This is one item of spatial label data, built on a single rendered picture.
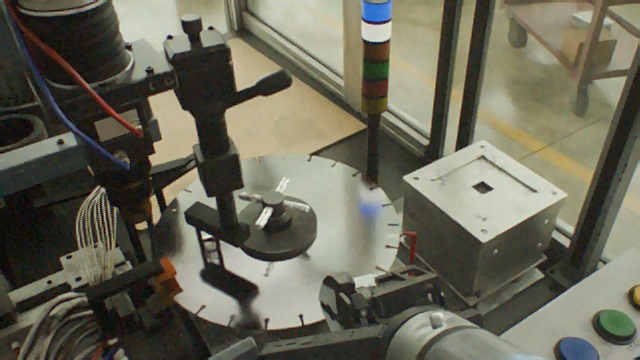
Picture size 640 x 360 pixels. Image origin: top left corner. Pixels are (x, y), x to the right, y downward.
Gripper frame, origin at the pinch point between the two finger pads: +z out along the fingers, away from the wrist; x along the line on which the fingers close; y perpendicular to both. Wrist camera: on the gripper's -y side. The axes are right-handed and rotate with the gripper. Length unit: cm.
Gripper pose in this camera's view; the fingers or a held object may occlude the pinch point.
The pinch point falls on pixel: (322, 300)
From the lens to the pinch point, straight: 61.3
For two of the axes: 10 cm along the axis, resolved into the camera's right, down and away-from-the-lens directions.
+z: -3.0, -0.4, 9.5
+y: 9.3, -2.4, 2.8
